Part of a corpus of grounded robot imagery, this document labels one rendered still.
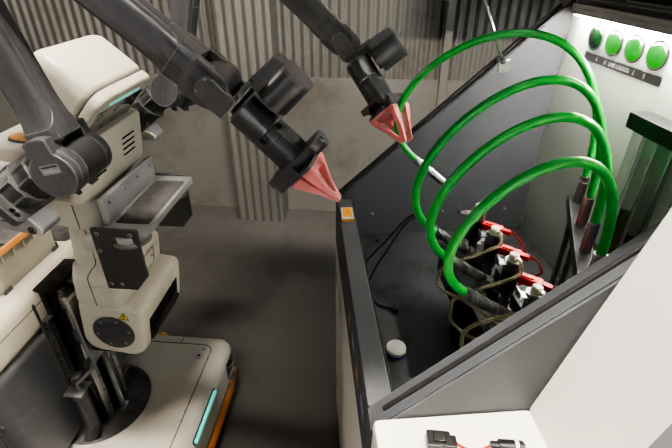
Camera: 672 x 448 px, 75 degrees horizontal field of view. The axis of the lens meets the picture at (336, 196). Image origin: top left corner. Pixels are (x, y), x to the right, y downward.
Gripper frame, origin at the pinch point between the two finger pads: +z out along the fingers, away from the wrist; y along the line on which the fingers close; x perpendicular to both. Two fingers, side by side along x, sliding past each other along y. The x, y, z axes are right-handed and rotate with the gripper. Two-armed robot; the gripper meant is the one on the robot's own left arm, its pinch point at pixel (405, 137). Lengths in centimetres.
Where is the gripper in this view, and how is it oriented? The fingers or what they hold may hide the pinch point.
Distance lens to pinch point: 93.2
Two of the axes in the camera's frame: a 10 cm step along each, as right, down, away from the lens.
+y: 5.9, -2.0, 7.8
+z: 5.0, 8.5, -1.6
